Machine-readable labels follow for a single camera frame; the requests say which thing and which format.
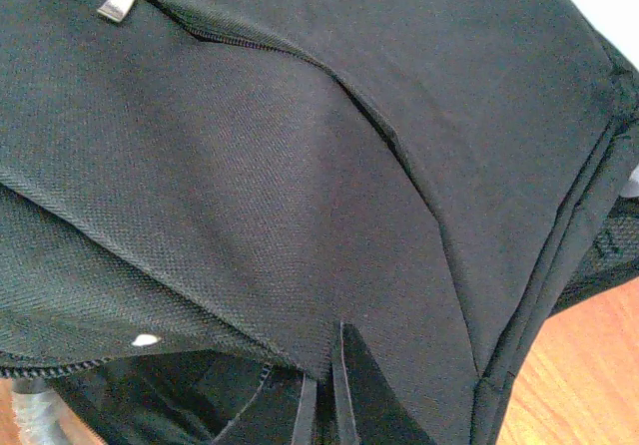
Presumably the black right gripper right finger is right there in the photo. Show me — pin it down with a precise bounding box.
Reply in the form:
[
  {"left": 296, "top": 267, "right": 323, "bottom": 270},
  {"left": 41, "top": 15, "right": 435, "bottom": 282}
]
[{"left": 331, "top": 322, "right": 434, "bottom": 445}]

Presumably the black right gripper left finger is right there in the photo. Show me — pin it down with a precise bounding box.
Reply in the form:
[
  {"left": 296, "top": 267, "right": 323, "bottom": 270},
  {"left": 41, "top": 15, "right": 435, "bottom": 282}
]
[{"left": 292, "top": 375, "right": 318, "bottom": 445}]

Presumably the black student backpack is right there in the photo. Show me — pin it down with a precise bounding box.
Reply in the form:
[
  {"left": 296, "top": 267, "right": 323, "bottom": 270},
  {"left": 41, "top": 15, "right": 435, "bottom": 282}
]
[{"left": 1, "top": 0, "right": 638, "bottom": 444}]

